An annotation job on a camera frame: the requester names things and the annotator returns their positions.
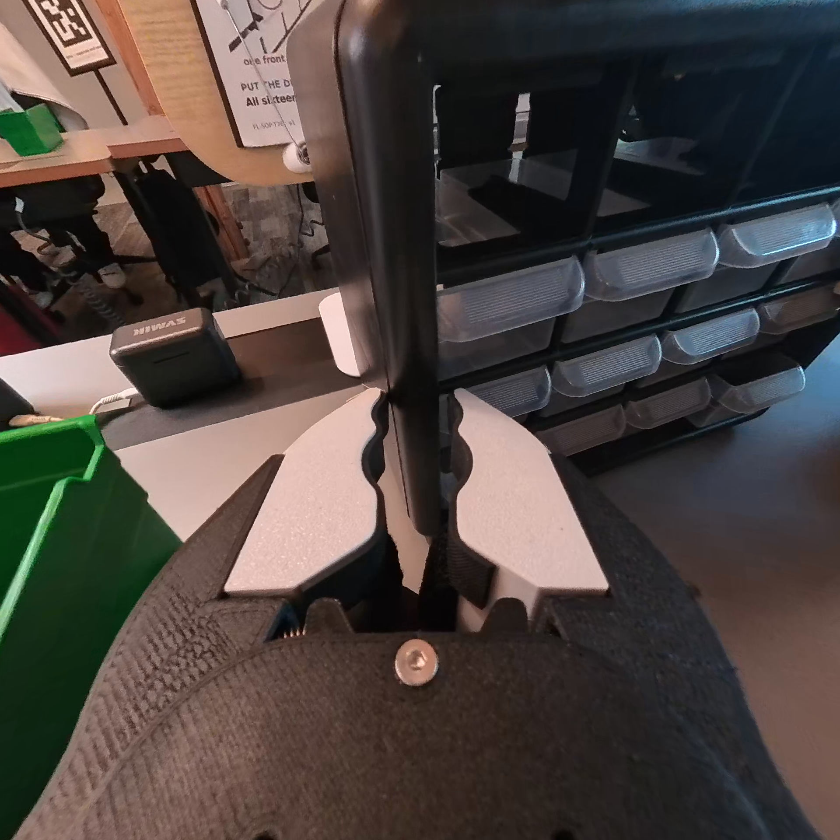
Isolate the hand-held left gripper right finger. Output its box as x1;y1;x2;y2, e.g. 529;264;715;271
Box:
445;388;611;623

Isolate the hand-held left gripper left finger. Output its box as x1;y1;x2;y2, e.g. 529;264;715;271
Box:
223;388;404;608

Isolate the set of cabinet drawers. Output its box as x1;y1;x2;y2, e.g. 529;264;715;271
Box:
434;147;840;454

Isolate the black drawer cabinet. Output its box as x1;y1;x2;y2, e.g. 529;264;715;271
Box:
287;0;840;536

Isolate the green plastic bin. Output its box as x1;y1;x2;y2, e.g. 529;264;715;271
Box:
0;415;185;818

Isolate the light wooden desk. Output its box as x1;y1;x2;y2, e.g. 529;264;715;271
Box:
0;118;194;190

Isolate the plywood poster board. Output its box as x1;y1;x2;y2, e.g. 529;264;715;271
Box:
118;0;316;188

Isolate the white instruction poster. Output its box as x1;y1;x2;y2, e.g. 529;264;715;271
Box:
190;0;349;148

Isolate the small green box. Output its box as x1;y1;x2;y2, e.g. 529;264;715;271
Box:
0;104;65;157

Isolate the black-white coded tag sign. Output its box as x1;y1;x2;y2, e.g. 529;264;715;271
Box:
23;0;129;126

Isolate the white cable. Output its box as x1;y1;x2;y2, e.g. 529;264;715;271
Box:
88;387;142;416

